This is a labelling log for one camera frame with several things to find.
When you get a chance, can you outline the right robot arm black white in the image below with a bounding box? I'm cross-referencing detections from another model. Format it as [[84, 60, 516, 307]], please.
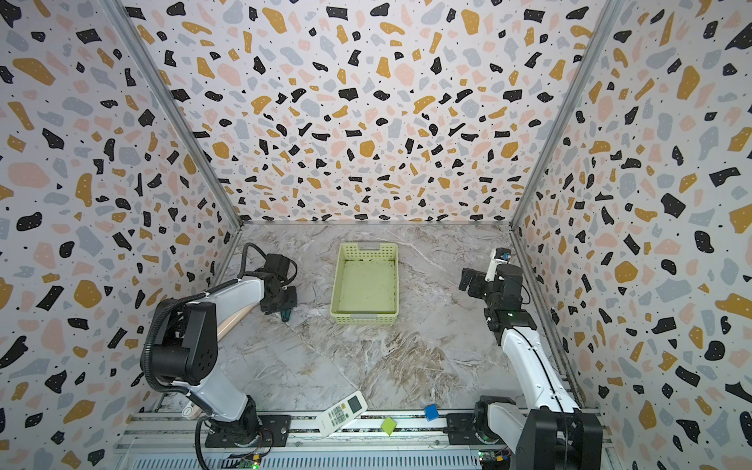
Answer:
[[459, 258, 603, 469]]

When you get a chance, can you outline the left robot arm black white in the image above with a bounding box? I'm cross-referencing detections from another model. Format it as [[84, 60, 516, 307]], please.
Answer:
[[140, 254, 298, 445]]

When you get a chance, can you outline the light green plastic basket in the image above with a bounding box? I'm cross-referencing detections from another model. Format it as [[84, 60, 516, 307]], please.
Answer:
[[330, 242, 400, 326]]

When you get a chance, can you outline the white remote control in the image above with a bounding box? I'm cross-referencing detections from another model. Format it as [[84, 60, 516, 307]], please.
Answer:
[[316, 391, 368, 438]]

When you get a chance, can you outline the blue cube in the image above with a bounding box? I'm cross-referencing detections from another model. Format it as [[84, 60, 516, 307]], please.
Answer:
[[424, 403, 440, 422]]

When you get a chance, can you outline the green sticky note block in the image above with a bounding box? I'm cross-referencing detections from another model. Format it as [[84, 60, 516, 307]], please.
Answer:
[[381, 417, 398, 436]]

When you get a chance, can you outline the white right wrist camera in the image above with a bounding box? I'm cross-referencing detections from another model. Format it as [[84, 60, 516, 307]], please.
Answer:
[[485, 248, 511, 282]]

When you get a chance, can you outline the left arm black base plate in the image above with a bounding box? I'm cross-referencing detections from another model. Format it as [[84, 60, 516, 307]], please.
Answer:
[[203, 414, 292, 452]]

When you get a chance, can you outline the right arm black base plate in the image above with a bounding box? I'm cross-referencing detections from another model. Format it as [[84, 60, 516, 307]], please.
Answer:
[[444, 409, 523, 446]]

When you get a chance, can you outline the aluminium mounting rail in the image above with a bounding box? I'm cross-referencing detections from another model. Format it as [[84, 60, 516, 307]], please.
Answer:
[[111, 407, 511, 469]]

